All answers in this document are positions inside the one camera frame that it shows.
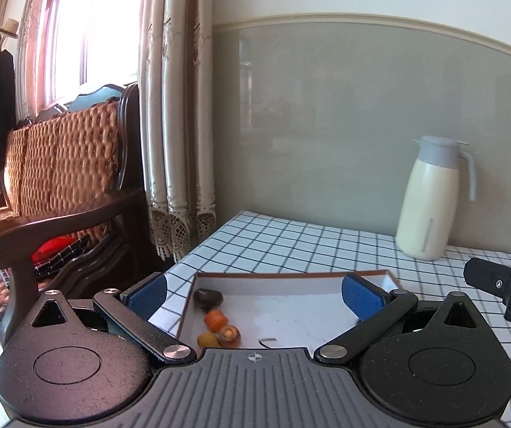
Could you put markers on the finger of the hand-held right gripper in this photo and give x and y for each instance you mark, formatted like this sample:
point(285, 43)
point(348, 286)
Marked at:
point(487, 276)

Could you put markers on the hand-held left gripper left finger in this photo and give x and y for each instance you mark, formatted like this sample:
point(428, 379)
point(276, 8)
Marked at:
point(148, 296)

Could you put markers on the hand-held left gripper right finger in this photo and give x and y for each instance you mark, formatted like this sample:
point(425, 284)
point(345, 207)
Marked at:
point(362, 296)

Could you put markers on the dark mangosteen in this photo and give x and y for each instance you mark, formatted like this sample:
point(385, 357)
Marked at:
point(208, 298)

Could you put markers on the orange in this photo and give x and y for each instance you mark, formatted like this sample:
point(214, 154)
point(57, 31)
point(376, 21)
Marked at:
point(216, 319)

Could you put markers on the yellow-brown round ball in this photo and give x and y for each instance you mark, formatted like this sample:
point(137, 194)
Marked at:
point(208, 341)

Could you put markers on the brown cardboard box white inside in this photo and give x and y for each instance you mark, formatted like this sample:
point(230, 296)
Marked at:
point(282, 307)

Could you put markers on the brown-skinned carrot piece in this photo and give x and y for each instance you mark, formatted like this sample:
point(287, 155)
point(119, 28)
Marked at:
point(229, 335)

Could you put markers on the black white checked tablecloth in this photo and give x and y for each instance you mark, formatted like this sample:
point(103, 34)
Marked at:
point(304, 240)

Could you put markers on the dark checked cloth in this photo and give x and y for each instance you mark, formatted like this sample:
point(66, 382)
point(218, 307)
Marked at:
point(66, 261)

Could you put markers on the cream thermos jug grey lid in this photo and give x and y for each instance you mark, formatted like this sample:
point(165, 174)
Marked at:
point(429, 205)

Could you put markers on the wooden sofa wicker cushions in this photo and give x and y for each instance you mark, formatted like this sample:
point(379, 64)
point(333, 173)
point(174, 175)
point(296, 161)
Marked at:
point(59, 156)

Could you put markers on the beige lace-trimmed curtain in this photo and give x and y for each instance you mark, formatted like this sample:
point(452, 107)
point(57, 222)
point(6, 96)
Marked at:
point(171, 98)

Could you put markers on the window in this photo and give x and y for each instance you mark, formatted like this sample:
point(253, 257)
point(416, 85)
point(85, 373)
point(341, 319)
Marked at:
point(104, 31)

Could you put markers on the beige hat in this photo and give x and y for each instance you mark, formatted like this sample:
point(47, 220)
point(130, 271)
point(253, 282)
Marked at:
point(9, 27)

